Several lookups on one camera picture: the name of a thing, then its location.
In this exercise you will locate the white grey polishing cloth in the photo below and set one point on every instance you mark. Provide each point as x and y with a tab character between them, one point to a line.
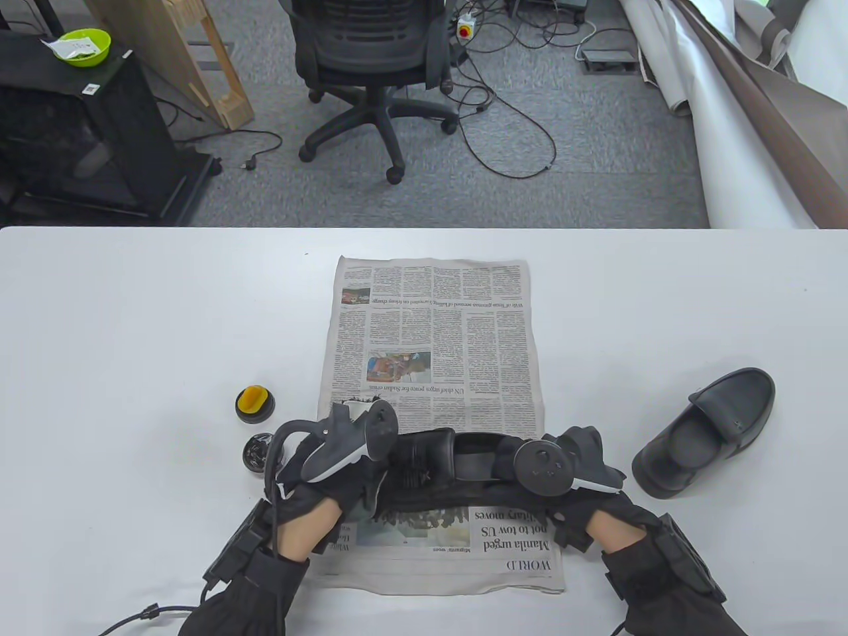
369	503

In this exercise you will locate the black metal post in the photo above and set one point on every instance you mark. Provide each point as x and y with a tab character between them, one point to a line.
46	13

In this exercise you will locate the white paper packet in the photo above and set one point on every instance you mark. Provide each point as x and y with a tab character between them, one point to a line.
73	46

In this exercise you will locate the grey floor box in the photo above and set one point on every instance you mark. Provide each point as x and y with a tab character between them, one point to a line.
606	61

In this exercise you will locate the person's left hand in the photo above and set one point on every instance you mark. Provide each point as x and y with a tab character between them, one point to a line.
311	493

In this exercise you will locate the black office chair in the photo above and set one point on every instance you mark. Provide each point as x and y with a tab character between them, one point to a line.
368	46

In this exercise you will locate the black leather shoe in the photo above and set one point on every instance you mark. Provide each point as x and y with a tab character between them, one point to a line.
457	464
729	404

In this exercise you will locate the green bowl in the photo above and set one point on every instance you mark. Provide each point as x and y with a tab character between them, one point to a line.
99	52

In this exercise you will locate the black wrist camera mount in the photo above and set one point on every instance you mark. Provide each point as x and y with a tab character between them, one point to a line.
235	546
692	556

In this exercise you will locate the black shoe polish tin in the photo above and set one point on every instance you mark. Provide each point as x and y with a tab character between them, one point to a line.
254	454

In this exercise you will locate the person's right forearm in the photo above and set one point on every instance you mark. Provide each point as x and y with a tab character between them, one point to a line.
662	596

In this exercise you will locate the grey hand controller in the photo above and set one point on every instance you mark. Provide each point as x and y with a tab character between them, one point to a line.
381	430
543	467

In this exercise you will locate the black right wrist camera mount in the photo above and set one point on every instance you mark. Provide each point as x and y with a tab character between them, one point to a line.
692	556

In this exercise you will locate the yellow sponge shoe polish lid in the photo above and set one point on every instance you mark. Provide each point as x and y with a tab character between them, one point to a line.
254	399

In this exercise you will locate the brown rolled sheet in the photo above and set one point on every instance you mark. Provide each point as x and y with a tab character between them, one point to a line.
795	132

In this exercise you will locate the white box red button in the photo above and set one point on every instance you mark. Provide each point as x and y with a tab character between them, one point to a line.
466	28

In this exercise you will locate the person's right hand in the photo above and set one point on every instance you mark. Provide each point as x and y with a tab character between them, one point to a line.
573	513

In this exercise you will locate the white rolled sheet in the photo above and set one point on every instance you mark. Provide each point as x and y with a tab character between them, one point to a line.
729	159

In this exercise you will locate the printed newspaper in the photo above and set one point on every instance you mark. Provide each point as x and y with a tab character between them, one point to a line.
464	331

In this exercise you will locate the black cabinet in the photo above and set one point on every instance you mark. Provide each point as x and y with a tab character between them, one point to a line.
112	112

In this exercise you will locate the grey fabric sheet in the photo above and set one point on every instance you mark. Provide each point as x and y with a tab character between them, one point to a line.
762	33

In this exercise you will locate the wooden frame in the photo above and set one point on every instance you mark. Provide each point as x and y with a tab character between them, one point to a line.
165	40

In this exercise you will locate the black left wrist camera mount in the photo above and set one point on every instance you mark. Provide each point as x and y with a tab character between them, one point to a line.
235	546

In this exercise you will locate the person's left forearm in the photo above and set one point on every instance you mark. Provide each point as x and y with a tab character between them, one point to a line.
245	596

